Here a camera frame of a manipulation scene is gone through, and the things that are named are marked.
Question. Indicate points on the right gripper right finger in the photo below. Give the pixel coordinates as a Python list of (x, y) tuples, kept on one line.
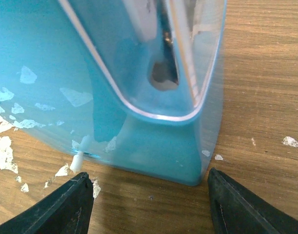
[(237, 210)]

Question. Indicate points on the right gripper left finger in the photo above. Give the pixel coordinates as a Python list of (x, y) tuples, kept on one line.
[(67, 210)]

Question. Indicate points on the blue metronome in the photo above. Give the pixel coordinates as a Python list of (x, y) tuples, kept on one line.
[(38, 67)]

